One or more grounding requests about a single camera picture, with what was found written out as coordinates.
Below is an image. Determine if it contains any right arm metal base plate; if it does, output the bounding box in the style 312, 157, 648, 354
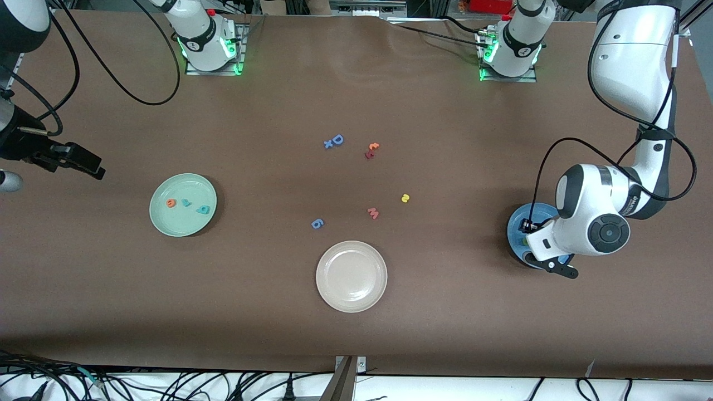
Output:
185, 22, 247, 76

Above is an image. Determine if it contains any teal floor cable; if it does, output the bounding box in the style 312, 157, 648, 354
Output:
78, 366, 105, 389

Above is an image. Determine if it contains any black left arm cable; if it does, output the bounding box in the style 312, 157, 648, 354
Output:
520, 0, 698, 233

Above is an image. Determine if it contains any beige round plate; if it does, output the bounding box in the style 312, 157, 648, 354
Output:
315, 240, 388, 314

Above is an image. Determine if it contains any blue round plate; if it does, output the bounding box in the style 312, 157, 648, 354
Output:
506, 203, 560, 271

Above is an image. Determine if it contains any brown table cover sheet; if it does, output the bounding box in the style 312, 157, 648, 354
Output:
0, 10, 713, 380

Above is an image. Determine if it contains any grey device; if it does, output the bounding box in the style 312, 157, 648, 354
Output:
330, 0, 407, 17

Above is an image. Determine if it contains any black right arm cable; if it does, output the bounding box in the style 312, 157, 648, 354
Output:
0, 0, 182, 137

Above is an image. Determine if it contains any small metal bracket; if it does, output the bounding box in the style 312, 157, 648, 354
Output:
334, 355, 368, 374

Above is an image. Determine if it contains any aluminium leg profile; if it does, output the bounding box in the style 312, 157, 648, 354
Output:
319, 356, 358, 401

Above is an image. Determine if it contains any black base power cable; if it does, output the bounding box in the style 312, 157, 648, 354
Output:
440, 16, 491, 35
390, 22, 484, 45

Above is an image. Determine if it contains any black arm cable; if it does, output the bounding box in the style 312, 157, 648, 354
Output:
0, 0, 182, 137
520, 0, 698, 233

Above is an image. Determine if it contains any green round plate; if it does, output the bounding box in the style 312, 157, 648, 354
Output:
149, 173, 218, 238

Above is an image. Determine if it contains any red box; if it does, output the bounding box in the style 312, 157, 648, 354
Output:
470, 0, 514, 14

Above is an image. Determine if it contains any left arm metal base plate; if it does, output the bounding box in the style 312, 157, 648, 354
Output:
478, 31, 538, 83

